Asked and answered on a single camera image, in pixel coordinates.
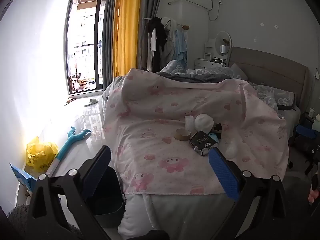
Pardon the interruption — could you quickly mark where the black framed balcony door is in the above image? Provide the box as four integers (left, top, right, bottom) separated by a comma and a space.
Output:
65, 0, 110, 98

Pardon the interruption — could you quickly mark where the pink printed blanket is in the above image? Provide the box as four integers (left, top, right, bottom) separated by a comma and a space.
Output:
104, 67, 290, 195

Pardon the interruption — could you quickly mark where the black hanging garment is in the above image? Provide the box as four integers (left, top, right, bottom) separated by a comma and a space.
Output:
147, 17, 173, 73

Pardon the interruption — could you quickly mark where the blue storage box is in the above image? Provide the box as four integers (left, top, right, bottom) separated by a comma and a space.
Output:
296, 125, 318, 139

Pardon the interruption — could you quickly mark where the beige hanging coat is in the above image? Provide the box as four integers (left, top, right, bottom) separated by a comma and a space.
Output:
161, 16, 181, 63

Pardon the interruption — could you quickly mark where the blue plush toy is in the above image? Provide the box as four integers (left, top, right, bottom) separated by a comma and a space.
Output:
46, 126, 92, 178

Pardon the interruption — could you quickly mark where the light blue hanging garment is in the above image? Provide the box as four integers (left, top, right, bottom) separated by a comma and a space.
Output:
175, 29, 188, 67

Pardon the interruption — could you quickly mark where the grey curtain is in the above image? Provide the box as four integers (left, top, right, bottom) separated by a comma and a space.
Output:
102, 0, 121, 90
136, 0, 164, 72

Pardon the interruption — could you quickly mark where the dark plastic trash bin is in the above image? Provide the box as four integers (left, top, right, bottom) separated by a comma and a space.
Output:
86, 166, 125, 222

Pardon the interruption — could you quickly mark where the yellow plastic bag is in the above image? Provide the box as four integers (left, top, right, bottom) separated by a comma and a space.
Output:
26, 136, 59, 173

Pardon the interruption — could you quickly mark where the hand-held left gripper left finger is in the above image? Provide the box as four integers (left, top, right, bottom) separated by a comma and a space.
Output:
26, 145, 112, 240

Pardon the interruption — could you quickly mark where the pink plush toy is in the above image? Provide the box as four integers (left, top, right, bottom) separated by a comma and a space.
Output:
308, 187, 318, 206

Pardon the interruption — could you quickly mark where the white hanging garment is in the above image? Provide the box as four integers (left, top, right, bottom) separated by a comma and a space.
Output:
149, 29, 157, 68

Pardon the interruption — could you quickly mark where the grey upholstered headboard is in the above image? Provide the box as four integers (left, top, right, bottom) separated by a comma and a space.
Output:
229, 46, 309, 113

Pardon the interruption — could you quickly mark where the white vanity table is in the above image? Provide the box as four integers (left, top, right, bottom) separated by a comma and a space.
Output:
195, 37, 229, 68

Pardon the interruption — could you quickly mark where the white table lamp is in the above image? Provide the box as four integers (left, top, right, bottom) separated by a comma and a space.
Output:
219, 44, 228, 65

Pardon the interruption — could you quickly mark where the black cardboard box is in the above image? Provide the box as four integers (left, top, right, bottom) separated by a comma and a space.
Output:
189, 131, 219, 157

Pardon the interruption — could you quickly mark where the yellow curtain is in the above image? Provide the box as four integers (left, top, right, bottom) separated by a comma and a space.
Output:
112, 0, 143, 78

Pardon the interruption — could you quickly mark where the white air conditioner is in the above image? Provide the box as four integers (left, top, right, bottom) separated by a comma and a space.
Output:
179, 0, 213, 11

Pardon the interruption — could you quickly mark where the white wad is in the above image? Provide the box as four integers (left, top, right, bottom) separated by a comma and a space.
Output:
195, 114, 214, 133

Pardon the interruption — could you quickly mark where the dark grey blanket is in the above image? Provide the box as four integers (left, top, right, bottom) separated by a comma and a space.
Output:
155, 71, 233, 83

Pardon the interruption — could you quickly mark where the white foam wrap piece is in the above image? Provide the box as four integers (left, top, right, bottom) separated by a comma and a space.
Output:
185, 115, 196, 132

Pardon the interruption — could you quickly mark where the clothes rack rail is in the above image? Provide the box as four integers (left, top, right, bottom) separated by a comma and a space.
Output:
143, 17, 189, 30

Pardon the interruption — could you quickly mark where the white power cable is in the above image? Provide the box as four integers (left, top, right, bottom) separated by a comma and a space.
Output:
207, 0, 222, 22

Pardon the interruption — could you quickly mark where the round vanity mirror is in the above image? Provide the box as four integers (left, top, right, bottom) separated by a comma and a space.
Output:
215, 31, 232, 56

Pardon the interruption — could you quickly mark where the grey pillow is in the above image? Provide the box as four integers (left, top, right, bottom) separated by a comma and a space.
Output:
230, 63, 248, 81

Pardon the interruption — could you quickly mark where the blue printed bag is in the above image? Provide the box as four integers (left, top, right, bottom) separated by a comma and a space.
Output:
9, 163, 38, 193

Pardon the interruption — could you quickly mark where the brown cardboard tape roll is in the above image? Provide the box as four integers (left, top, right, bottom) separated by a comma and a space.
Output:
175, 129, 191, 141

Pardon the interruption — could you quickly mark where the grey blue patterned quilt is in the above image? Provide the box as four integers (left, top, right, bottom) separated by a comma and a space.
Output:
160, 60, 296, 111

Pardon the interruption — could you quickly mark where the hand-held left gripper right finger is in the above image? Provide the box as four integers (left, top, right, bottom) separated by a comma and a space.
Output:
208, 147, 287, 240

